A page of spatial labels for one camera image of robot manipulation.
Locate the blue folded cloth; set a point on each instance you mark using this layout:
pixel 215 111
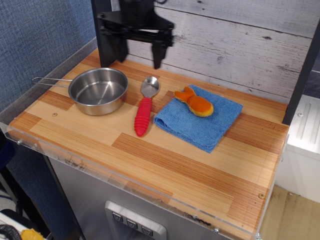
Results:
pixel 205 132

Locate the stainless steel pot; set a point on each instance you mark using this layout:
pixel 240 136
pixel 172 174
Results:
pixel 98 91

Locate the silver button panel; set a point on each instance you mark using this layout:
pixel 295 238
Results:
pixel 126 224

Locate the black vertical post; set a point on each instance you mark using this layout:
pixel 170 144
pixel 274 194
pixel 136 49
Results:
pixel 106 54
pixel 303 77

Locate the clear acrylic guard rail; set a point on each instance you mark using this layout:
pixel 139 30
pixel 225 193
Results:
pixel 217 187

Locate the black right vertical post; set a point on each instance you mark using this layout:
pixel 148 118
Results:
pixel 303 77

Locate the white aluminium block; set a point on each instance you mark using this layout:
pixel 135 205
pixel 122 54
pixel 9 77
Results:
pixel 299 168

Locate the red handled metal spoon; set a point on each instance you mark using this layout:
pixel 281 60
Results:
pixel 150 87

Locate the stainless steel cabinet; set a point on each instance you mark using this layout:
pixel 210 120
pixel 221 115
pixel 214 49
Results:
pixel 87 195

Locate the black left vertical post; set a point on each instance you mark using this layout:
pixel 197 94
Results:
pixel 106 54

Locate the yellow black object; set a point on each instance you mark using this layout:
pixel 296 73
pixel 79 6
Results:
pixel 8 232

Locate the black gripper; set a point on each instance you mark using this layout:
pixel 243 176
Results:
pixel 137 20

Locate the orange plush fish toy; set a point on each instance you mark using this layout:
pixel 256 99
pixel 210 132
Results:
pixel 198 105

